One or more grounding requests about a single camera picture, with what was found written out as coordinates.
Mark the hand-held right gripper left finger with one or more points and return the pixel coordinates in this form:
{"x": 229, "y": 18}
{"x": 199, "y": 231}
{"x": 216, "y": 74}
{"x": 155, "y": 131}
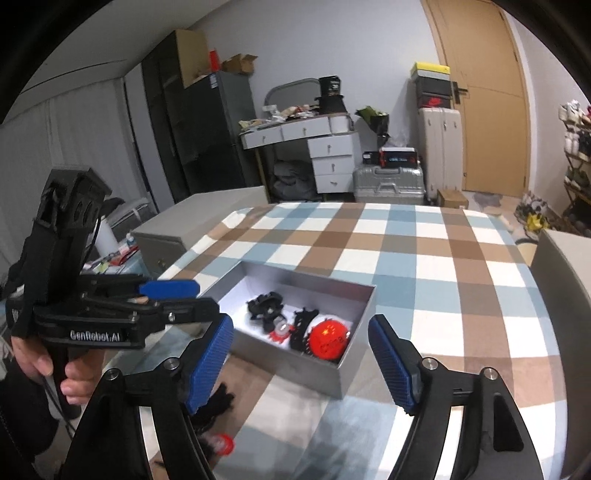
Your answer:
{"x": 210, "y": 360}

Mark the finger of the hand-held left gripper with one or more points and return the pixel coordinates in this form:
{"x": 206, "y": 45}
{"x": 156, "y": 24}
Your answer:
{"x": 184, "y": 310}
{"x": 168, "y": 288}

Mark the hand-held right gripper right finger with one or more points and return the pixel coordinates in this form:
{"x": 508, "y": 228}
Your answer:
{"x": 392, "y": 364}

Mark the black hair claw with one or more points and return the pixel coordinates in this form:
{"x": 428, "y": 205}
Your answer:
{"x": 265, "y": 307}
{"x": 217, "y": 406}
{"x": 302, "y": 332}

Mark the silver cardboard box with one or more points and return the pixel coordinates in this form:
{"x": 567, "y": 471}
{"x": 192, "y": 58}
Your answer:
{"x": 332, "y": 374}

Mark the red round badge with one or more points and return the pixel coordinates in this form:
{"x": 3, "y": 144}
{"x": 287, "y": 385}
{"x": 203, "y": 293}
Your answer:
{"x": 328, "y": 340}

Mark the person's left hand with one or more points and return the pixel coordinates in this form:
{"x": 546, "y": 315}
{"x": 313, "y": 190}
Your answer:
{"x": 78, "y": 378}

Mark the white bottle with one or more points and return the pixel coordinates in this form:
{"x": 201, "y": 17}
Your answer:
{"x": 107, "y": 240}

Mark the grey storage ottoman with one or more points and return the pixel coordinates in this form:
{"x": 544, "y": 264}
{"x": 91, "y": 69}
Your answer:
{"x": 194, "y": 217}
{"x": 572, "y": 300}

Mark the dark cloth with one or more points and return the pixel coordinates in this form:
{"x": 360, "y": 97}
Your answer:
{"x": 131, "y": 214}

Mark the checkered tablecloth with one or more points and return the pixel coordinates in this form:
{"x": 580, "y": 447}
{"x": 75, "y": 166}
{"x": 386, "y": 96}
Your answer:
{"x": 415, "y": 258}

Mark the grey curtain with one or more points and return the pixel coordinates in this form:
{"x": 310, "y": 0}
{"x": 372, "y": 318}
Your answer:
{"x": 60, "y": 129}

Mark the black refrigerator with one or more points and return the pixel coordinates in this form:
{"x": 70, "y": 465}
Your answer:
{"x": 221, "y": 138}

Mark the grey bundled bedding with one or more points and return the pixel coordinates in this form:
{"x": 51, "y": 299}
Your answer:
{"x": 293, "y": 180}

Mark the dark wardrobe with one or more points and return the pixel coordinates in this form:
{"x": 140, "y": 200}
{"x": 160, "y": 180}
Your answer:
{"x": 161, "y": 115}

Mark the small brown cardboard box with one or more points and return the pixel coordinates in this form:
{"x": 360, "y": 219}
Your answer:
{"x": 452, "y": 198}

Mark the silver suitcase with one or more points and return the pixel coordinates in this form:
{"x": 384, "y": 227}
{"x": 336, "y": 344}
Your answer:
{"x": 388, "y": 184}

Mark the grey floor mat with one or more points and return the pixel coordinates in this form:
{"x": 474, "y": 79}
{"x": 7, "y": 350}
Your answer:
{"x": 488, "y": 201}

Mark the pile of loose shoes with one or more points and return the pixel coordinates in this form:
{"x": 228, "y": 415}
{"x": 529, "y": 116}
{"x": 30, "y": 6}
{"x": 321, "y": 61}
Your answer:
{"x": 533, "y": 214}

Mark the desk clutter pile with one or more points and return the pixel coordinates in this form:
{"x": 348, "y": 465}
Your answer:
{"x": 281, "y": 115}

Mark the black red flat box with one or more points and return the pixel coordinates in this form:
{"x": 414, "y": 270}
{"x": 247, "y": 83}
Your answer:
{"x": 392, "y": 158}

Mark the white desk with drawers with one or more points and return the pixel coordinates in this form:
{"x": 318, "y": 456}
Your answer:
{"x": 332, "y": 152}

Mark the white upright suitcase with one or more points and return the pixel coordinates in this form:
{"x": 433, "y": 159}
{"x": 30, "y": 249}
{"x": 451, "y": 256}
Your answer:
{"x": 438, "y": 152}

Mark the grey arched mirror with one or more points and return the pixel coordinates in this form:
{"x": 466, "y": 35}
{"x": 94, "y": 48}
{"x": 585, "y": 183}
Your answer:
{"x": 286, "y": 90}

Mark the large flat cardboard sheet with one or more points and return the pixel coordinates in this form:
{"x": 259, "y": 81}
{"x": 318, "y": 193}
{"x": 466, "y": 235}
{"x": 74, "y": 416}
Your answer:
{"x": 193, "y": 57}

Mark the open cardboard box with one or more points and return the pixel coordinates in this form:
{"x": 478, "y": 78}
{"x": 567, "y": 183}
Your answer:
{"x": 240, "y": 64}

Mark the dark wrapped bouquet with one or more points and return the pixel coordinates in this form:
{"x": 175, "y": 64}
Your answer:
{"x": 373, "y": 120}

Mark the black paper bag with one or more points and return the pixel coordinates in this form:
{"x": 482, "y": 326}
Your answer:
{"x": 332, "y": 94}

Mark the wooden shoe rack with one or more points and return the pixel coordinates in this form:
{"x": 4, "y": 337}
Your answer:
{"x": 577, "y": 184}

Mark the black red logo shoebox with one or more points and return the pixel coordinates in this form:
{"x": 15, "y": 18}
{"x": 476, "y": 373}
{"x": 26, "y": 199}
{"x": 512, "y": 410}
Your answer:
{"x": 432, "y": 101}

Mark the wooden door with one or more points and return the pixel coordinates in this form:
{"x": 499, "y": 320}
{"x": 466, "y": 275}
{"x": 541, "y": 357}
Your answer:
{"x": 489, "y": 115}

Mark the yellow lid shoebox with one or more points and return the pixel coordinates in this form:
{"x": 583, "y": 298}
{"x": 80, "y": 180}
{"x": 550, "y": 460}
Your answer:
{"x": 430, "y": 70}

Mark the shoe rack with shoes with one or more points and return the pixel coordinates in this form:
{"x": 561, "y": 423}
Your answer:
{"x": 577, "y": 129}

